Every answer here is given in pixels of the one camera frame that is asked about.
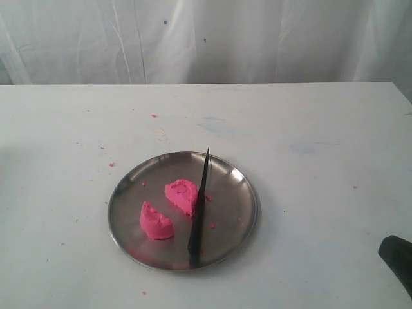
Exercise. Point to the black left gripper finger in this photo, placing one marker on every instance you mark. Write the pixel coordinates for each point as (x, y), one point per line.
(396, 253)

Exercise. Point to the black knife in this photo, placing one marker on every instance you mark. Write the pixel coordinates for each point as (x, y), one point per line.
(195, 239)

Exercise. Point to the pink dough lump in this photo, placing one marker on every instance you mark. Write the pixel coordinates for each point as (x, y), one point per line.
(183, 194)
(155, 225)

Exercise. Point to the round steel plate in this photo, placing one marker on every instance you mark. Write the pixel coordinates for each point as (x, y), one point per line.
(231, 211)

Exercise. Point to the white backdrop curtain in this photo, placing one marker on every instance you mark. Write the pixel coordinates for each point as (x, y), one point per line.
(155, 42)

